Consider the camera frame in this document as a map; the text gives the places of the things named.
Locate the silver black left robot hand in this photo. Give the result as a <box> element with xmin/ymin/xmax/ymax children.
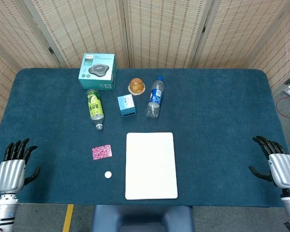
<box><xmin>0</xmin><ymin>138</ymin><xmax>41</xmax><ymax>193</ymax></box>

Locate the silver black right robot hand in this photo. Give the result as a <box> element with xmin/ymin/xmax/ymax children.
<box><xmin>248</xmin><ymin>135</ymin><xmax>290</xmax><ymax>189</ymax></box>

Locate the pink patterned packet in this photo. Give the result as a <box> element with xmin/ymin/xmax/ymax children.
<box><xmin>92</xmin><ymin>144</ymin><xmax>113</xmax><ymax>160</ymax></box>

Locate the white rectangular board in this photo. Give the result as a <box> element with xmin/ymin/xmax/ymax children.
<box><xmin>125</xmin><ymin>132</ymin><xmax>178</xmax><ymax>201</ymax></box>

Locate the dark blue felt tablecloth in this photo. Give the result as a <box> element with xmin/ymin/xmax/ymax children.
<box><xmin>0</xmin><ymin>68</ymin><xmax>290</xmax><ymax>207</ymax></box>

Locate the yellow floor tape strip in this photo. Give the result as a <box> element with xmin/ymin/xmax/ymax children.
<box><xmin>62</xmin><ymin>204</ymin><xmax>74</xmax><ymax>232</ymax></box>

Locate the green label plastic bottle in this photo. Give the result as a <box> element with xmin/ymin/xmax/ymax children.
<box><xmin>87</xmin><ymin>88</ymin><xmax>104</xmax><ymax>131</ymax></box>

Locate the large teal product box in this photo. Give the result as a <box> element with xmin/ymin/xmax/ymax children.
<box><xmin>78</xmin><ymin>53</ymin><xmax>118</xmax><ymax>91</ymax></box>

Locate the small light blue box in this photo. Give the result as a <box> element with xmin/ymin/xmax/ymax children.
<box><xmin>117</xmin><ymin>94</ymin><xmax>137</xmax><ymax>118</ymax></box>

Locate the blue robot torso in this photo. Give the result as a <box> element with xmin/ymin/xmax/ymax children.
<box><xmin>91</xmin><ymin>204</ymin><xmax>195</xmax><ymax>232</ymax></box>

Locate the blue label plastic bottle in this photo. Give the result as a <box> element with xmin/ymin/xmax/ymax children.
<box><xmin>145</xmin><ymin>75</ymin><xmax>165</xmax><ymax>118</ymax></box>

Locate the orange jelly cup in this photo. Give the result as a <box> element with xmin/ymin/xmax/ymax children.
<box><xmin>128</xmin><ymin>77</ymin><xmax>146</xmax><ymax>95</ymax></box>

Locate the woven bamboo folding screen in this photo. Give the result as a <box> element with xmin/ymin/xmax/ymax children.
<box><xmin>0</xmin><ymin>0</ymin><xmax>290</xmax><ymax>132</ymax></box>

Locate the red cable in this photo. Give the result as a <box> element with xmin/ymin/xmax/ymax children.
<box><xmin>275</xmin><ymin>96</ymin><xmax>290</xmax><ymax>119</ymax></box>

